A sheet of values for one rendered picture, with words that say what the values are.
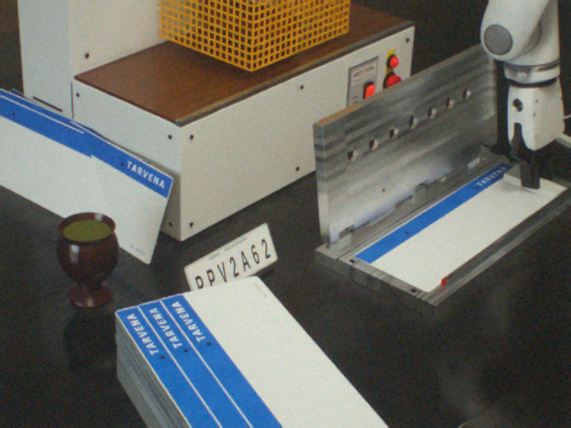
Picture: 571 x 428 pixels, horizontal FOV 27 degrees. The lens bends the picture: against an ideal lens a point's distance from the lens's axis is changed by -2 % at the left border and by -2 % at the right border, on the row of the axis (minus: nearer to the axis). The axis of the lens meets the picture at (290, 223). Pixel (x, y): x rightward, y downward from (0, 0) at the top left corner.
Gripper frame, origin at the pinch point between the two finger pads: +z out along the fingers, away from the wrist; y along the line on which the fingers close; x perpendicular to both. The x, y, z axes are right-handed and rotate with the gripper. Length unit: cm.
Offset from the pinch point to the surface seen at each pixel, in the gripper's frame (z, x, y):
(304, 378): -3, -12, -70
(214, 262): -4, 17, -54
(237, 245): -4, 17, -50
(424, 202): 0.6, 9.8, -17.1
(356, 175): -8.7, 11.2, -30.7
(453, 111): -10.4, 11.2, -5.7
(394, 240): 1.4, 6.9, -28.7
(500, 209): 2.7, 0.7, -9.8
